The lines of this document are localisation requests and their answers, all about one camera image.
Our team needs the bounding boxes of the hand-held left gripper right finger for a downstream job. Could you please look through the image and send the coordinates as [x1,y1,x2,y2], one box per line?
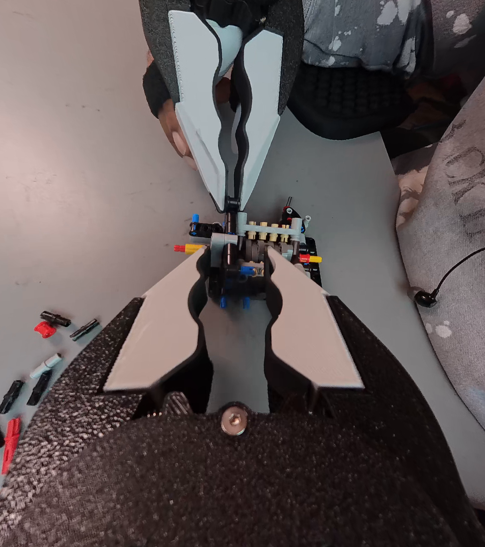
[264,247,365,413]

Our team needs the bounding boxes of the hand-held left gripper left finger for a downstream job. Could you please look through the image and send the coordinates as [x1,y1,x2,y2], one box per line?
[103,247,215,413]

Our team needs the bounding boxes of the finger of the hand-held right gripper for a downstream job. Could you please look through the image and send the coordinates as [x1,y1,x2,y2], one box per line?
[232,28,286,211]
[168,9,234,213]

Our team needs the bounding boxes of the toy brick engine model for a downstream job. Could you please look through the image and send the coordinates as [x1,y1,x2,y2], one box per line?
[174,197,325,309]

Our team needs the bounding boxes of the person's right forearm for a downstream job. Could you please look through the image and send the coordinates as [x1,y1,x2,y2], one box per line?
[301,0,482,72]

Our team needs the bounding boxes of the person's right hand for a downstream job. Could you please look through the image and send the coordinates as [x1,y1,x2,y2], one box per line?
[157,98,201,172]

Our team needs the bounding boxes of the black office chair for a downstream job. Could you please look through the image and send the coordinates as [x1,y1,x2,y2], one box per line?
[287,64,423,142]

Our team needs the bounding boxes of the scattered small brick pieces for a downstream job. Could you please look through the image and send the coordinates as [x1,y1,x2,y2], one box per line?
[0,311,99,475]

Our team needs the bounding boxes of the person's grey printed sweatshirt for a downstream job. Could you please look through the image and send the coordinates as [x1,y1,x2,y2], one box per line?
[391,33,485,515]

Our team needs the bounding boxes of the black earphone with cable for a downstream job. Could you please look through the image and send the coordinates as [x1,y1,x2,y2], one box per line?
[408,240,485,308]

